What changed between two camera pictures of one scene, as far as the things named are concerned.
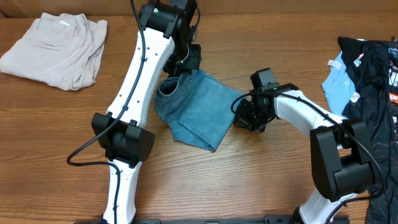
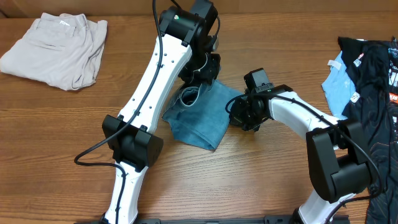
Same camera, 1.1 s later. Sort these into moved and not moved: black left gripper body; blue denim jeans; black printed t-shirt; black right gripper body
Moved: black left gripper body
Not moved: black printed t-shirt; black right gripper body; blue denim jeans
